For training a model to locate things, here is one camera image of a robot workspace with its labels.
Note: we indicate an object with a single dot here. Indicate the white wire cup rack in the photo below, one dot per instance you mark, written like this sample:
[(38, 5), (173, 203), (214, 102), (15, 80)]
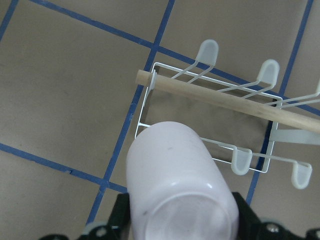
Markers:
[(251, 99)]

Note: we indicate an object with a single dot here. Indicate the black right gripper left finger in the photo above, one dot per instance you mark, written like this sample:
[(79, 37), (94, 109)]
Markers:
[(119, 222)]

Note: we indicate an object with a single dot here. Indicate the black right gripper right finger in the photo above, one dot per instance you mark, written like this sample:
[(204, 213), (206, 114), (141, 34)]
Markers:
[(249, 223)]

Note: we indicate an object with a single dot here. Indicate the pink cup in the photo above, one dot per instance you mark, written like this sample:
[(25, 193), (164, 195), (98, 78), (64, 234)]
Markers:
[(176, 191)]

